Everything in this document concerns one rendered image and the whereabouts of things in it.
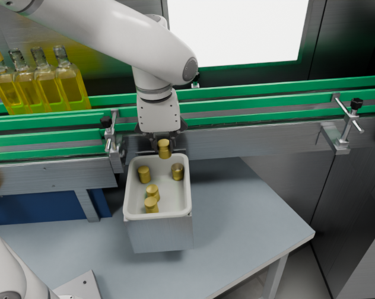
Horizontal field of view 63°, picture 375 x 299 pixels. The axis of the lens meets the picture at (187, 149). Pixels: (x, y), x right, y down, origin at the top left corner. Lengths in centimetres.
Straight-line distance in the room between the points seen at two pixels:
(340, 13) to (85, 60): 79
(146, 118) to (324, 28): 65
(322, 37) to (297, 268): 123
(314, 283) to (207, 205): 93
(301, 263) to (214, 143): 111
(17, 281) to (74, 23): 41
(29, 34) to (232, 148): 70
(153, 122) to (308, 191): 104
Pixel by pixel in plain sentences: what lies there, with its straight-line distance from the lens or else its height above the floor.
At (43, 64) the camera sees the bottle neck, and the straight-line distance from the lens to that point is 92.
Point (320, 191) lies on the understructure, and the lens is 162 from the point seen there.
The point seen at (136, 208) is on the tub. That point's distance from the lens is 88.
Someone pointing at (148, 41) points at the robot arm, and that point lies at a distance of 53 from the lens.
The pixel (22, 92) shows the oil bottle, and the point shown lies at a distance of 97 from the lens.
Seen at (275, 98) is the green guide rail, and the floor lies 113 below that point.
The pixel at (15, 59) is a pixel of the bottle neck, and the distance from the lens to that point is 94.
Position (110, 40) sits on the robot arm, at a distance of 53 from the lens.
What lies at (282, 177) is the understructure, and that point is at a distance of 147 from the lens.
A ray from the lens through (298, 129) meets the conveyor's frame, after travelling 100.
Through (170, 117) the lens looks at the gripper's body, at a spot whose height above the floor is 120.
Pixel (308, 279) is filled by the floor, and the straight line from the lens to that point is 187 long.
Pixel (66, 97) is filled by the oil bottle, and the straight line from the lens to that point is 94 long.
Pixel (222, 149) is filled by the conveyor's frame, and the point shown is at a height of 96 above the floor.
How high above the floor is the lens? 162
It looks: 42 degrees down
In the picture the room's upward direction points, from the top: 4 degrees counter-clockwise
